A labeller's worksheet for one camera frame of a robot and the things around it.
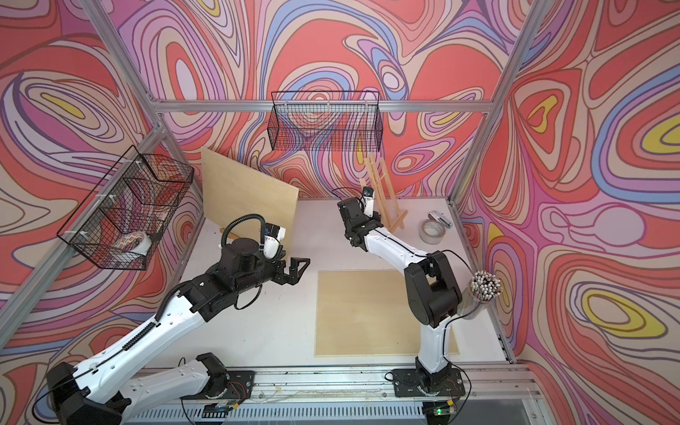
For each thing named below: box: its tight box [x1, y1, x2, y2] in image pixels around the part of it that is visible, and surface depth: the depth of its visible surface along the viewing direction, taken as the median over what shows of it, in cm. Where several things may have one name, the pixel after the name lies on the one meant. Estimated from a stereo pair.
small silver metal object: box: [427, 210, 453, 229], surface depth 113 cm
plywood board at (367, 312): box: [314, 270, 461, 356], surface depth 86 cm
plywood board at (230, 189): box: [200, 146, 300, 255], surface depth 92 cm
